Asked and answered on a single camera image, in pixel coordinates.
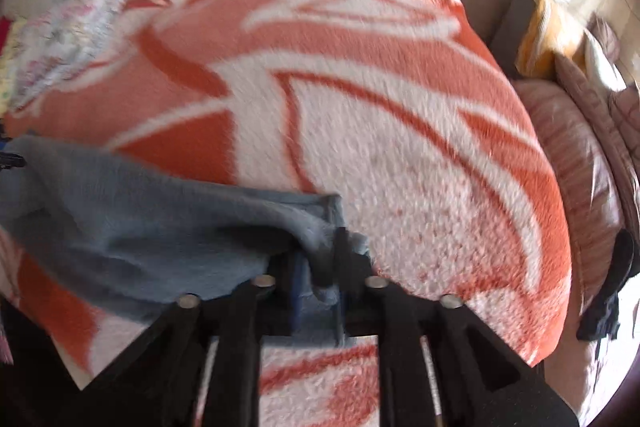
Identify yellow cartoon print pillow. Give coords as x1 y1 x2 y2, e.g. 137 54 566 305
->
0 19 27 114

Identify pink striped pillow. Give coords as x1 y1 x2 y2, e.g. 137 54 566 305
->
515 79 626 308

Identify orange and white blanket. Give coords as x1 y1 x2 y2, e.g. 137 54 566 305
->
0 0 573 427

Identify grey brown sofa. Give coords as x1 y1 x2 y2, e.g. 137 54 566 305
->
459 0 532 80

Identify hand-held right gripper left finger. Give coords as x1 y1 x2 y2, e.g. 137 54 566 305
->
82 253 312 427

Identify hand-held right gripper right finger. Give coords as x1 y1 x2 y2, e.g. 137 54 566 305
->
332 228 581 427

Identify black cloth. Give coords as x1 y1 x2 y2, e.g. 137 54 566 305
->
575 229 637 343

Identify yellow orange striped towel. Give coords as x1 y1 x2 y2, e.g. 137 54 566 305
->
515 0 587 78

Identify white pillow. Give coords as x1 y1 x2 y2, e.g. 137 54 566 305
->
581 28 627 94

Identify floral print pillow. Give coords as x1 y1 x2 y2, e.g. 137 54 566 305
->
10 0 137 112

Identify brown patterned pillow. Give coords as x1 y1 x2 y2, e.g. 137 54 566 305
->
554 52 640 208

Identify grey pants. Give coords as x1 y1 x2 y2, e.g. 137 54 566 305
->
0 134 373 348

